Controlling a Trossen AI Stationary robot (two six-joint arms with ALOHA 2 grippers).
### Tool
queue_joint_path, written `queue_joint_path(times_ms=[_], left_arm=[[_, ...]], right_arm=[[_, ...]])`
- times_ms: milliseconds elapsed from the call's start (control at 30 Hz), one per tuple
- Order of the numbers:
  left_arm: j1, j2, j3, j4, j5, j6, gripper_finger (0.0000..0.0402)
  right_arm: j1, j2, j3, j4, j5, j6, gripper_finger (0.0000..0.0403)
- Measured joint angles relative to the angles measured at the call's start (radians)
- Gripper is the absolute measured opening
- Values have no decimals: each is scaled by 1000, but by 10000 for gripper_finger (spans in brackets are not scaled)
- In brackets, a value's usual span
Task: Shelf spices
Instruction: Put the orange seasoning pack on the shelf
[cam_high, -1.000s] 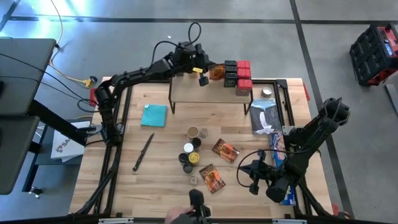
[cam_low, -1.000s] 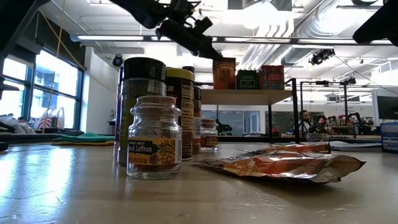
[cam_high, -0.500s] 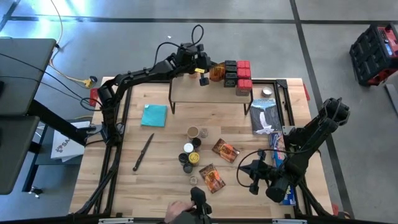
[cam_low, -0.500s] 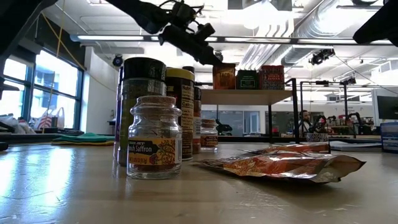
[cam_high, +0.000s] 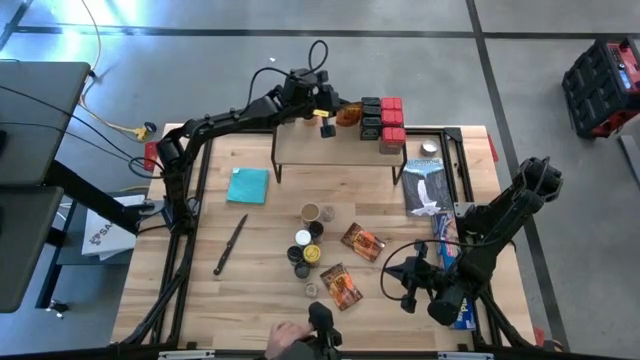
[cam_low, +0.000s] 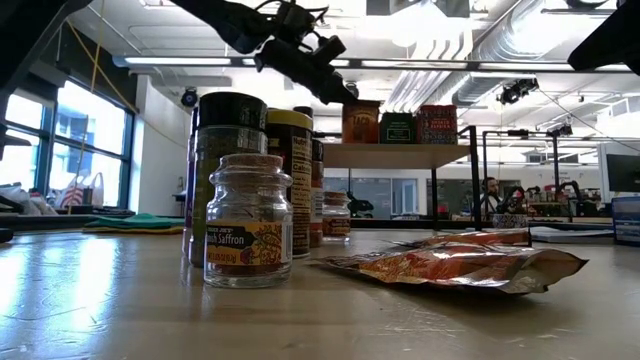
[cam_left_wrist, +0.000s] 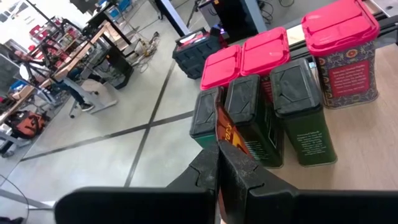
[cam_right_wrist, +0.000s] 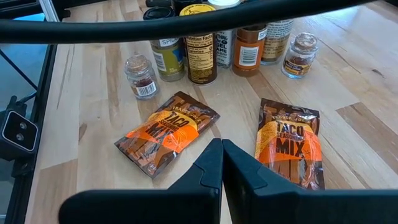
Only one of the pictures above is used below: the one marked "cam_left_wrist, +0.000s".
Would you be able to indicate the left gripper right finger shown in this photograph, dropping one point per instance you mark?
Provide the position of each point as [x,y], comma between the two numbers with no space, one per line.
[280,205]

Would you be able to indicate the orange black bag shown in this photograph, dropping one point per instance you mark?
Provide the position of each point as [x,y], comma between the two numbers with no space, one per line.
[26,123]

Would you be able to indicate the person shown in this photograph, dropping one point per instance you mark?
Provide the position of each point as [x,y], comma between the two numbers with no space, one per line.
[76,93]

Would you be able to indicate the wooden background workbench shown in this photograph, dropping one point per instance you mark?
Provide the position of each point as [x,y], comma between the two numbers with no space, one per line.
[77,57]

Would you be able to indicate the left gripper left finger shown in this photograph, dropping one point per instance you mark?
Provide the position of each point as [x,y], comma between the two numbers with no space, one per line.
[155,205]

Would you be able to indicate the black red tool case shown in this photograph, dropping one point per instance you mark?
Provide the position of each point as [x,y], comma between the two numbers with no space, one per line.
[192,56]

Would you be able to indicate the green tin black lid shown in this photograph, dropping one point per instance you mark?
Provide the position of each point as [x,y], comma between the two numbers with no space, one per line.
[298,93]
[248,102]
[203,112]

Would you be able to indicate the black equipment cabinet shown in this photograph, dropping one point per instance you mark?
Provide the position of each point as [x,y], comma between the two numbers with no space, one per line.
[236,15]

